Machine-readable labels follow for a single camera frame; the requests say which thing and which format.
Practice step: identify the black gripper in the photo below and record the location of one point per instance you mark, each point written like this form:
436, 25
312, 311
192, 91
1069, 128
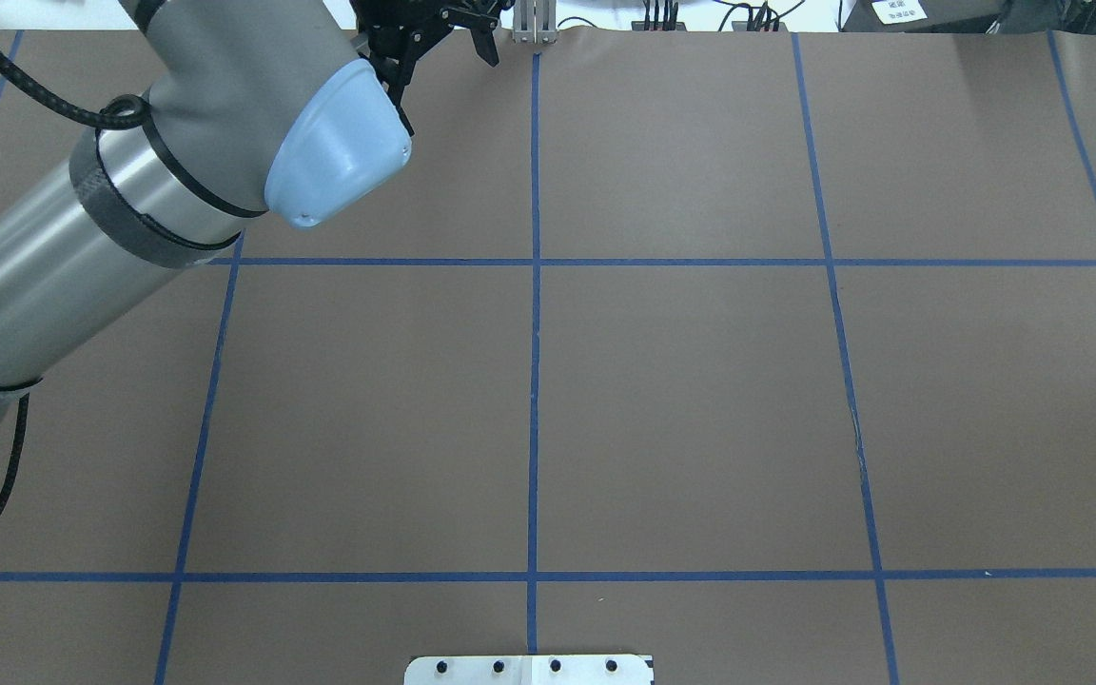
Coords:
402, 38

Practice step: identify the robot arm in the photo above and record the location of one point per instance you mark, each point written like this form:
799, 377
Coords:
265, 106

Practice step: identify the aluminium frame post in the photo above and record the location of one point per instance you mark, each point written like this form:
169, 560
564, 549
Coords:
534, 22

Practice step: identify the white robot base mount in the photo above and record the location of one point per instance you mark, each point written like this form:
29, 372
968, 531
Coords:
532, 669

